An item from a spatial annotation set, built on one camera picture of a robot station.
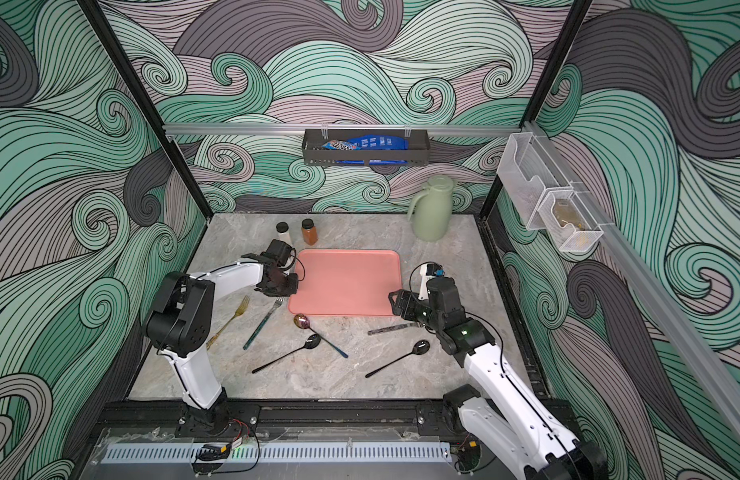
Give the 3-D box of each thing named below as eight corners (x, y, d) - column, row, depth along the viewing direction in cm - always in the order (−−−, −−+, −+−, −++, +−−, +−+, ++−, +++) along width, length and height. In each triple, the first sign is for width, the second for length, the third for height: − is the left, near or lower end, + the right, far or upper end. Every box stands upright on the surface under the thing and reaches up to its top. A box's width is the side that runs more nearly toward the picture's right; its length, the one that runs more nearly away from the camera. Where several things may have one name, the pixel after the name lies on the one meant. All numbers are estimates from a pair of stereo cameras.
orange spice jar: (305, 245, 112) (301, 228, 105) (306, 235, 115) (303, 218, 108) (316, 245, 112) (313, 228, 105) (318, 235, 115) (315, 218, 108)
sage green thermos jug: (406, 241, 115) (415, 192, 95) (404, 224, 120) (412, 175, 101) (445, 241, 115) (461, 192, 96) (441, 225, 120) (456, 175, 101)
